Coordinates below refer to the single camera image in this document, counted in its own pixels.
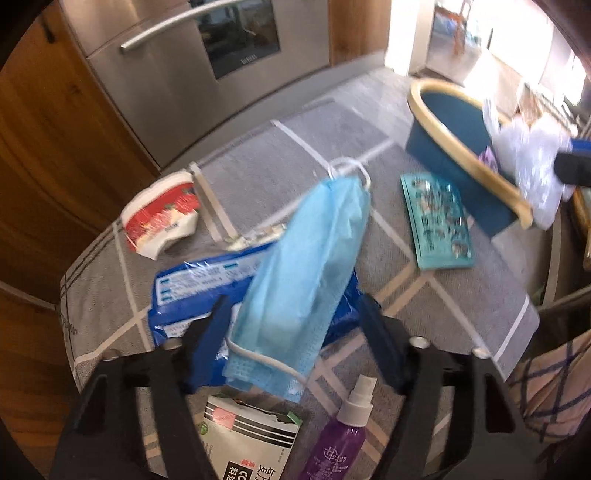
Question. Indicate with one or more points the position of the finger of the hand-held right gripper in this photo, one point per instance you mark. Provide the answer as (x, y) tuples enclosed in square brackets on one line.
[(582, 145), (575, 170)]

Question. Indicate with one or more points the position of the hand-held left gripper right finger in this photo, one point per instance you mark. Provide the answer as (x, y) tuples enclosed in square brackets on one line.
[(383, 341)]

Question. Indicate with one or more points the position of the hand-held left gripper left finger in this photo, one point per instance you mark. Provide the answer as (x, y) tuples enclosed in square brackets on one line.
[(207, 341)]

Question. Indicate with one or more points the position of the clear plastic bag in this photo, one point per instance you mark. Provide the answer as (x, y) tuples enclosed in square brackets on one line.
[(531, 161)]

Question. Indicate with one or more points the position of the purple wrapper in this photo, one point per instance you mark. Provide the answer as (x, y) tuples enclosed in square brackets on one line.
[(488, 161)]

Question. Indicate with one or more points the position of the blue face mask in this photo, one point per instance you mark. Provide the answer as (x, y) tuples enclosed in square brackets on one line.
[(304, 277)]

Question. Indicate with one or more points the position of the teal basin with beige rim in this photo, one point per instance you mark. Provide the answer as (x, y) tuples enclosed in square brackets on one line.
[(443, 120)]

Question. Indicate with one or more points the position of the blue wet wipes packet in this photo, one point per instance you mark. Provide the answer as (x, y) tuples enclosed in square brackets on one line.
[(194, 286)]

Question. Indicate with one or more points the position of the purple spray bottle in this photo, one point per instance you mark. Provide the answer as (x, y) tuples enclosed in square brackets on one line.
[(341, 443)]

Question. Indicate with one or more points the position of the white box with black stripes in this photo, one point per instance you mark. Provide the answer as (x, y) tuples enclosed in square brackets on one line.
[(256, 443)]

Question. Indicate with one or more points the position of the clear plastic wrapper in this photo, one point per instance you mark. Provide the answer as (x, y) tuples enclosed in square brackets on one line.
[(258, 235)]

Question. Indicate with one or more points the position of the teal printed packet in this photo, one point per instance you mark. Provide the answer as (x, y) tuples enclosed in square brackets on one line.
[(434, 221)]

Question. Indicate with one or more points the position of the wooden chair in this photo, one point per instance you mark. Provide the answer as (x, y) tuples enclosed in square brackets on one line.
[(459, 27)]

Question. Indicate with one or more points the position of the plaid cloth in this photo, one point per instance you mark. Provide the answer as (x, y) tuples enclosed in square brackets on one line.
[(554, 392)]

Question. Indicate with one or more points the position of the wooden cabinet door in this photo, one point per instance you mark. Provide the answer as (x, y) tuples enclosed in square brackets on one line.
[(360, 27), (27, 350), (60, 129)]

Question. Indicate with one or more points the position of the grey checked mat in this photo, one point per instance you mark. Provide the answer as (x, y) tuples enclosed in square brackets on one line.
[(323, 138)]

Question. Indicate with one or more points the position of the stainless steel built-in oven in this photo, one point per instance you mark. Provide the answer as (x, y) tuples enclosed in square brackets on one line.
[(184, 83)]

